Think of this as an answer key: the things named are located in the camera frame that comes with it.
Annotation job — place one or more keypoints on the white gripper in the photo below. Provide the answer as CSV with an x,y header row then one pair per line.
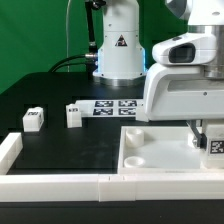
x,y
183,93

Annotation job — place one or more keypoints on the white square tabletop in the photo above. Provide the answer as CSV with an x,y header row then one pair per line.
x,y
159,149

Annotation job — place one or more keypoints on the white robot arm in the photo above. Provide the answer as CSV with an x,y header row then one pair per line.
x,y
121,57

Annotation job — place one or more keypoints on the white U-shaped obstacle fence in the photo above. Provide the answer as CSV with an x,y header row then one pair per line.
x,y
49,188

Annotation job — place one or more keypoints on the white fiducial marker base plate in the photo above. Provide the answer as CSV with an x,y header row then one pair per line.
x,y
111,108

